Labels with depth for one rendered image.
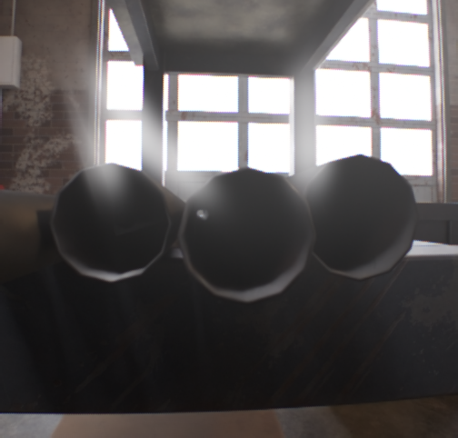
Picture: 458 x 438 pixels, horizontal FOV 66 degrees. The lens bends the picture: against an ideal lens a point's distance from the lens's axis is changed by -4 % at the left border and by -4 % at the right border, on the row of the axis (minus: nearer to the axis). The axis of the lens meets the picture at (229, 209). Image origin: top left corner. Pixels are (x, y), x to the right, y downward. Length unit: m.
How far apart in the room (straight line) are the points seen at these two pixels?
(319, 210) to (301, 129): 1.26
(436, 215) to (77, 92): 3.37
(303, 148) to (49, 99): 2.72
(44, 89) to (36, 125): 0.34
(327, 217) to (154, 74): 1.31
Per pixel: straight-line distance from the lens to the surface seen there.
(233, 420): 0.36
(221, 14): 1.24
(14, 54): 3.82
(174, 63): 1.47
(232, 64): 1.47
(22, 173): 3.66
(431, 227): 0.50
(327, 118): 3.70
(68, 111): 3.60
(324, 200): 0.16
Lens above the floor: 0.23
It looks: 1 degrees up
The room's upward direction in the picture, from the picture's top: straight up
